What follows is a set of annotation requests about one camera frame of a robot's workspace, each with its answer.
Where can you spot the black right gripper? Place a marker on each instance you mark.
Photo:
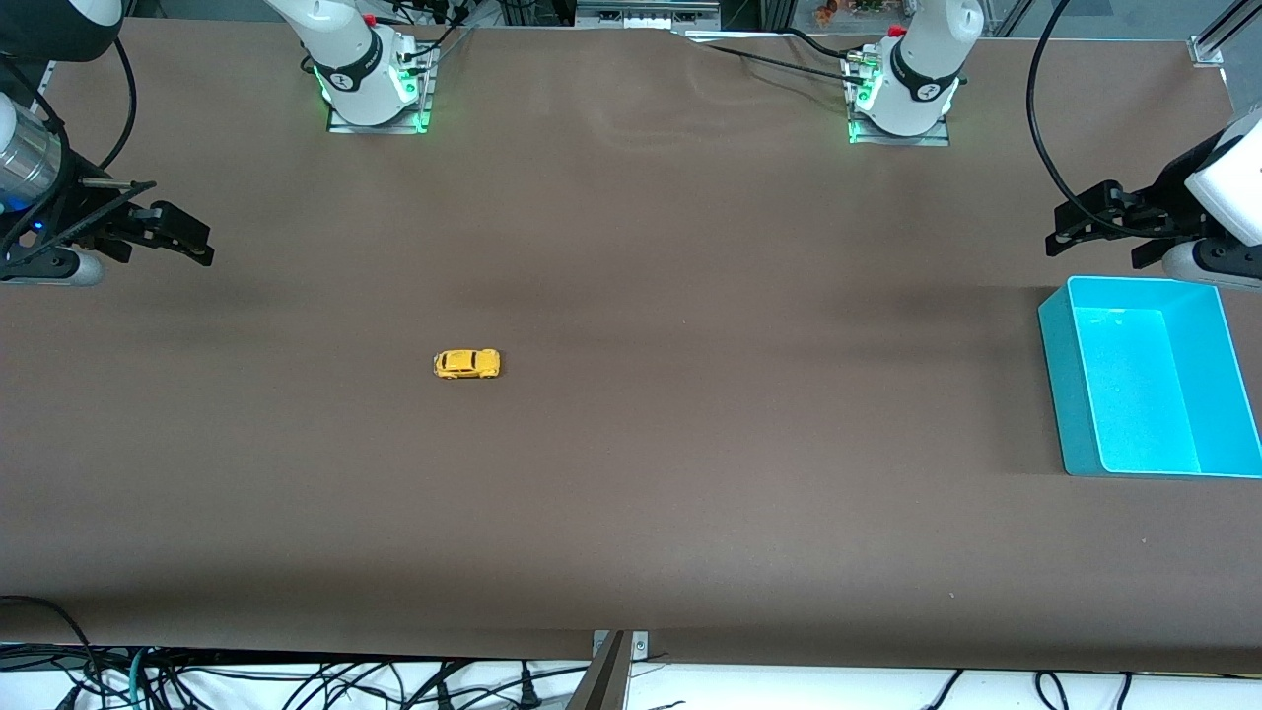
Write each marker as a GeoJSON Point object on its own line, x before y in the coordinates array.
{"type": "Point", "coordinates": [71, 211]}

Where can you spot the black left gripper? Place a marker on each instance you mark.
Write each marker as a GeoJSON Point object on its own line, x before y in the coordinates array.
{"type": "Point", "coordinates": [1169, 196]}

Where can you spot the yellow beetle toy car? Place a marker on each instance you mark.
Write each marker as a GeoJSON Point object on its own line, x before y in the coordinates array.
{"type": "Point", "coordinates": [466, 364]}

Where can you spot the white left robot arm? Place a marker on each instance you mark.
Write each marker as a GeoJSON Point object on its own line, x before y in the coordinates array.
{"type": "Point", "coordinates": [917, 79]}

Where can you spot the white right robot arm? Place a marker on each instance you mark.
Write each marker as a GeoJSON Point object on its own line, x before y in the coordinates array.
{"type": "Point", "coordinates": [360, 79]}

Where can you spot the teal plastic bin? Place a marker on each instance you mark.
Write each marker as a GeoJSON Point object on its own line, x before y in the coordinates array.
{"type": "Point", "coordinates": [1144, 394]}

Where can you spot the small orange object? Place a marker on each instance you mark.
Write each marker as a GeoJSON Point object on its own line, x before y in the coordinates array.
{"type": "Point", "coordinates": [825, 12]}

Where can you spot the grey metal box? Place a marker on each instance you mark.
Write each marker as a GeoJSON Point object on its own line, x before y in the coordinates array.
{"type": "Point", "coordinates": [646, 14]}

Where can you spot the dark wedge stand leg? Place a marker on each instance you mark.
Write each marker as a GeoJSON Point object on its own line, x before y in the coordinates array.
{"type": "Point", "coordinates": [601, 685]}

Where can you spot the aluminium table edge rail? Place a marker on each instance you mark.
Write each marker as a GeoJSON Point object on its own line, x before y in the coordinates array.
{"type": "Point", "coordinates": [42, 89]}

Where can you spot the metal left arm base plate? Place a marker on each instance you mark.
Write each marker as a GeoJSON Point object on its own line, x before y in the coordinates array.
{"type": "Point", "coordinates": [897, 140]}

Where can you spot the metal table corner bracket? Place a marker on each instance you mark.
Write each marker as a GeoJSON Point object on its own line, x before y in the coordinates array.
{"type": "Point", "coordinates": [1207, 51]}

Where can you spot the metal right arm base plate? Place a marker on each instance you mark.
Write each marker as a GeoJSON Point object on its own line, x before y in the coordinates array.
{"type": "Point", "coordinates": [380, 128]}

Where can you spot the aluminium frame profile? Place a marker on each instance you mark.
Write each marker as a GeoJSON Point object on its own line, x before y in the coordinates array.
{"type": "Point", "coordinates": [1232, 22]}

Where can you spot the metal table edge bracket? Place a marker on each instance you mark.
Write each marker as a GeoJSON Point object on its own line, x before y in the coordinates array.
{"type": "Point", "coordinates": [641, 645]}

